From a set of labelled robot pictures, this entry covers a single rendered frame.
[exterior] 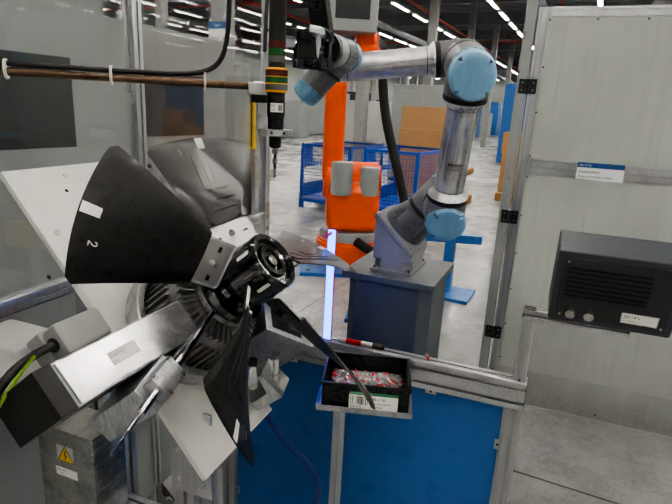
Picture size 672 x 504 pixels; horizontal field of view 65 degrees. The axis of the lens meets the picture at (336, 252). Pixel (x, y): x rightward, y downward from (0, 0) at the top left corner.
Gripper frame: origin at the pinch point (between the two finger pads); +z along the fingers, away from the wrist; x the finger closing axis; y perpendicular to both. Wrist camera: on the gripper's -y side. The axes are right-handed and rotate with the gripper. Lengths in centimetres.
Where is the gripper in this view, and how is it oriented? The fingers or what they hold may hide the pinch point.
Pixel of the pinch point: (290, 26)
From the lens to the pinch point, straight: 116.2
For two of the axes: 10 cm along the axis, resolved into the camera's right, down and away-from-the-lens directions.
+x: -9.2, -1.5, 3.5
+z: -3.8, 2.3, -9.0
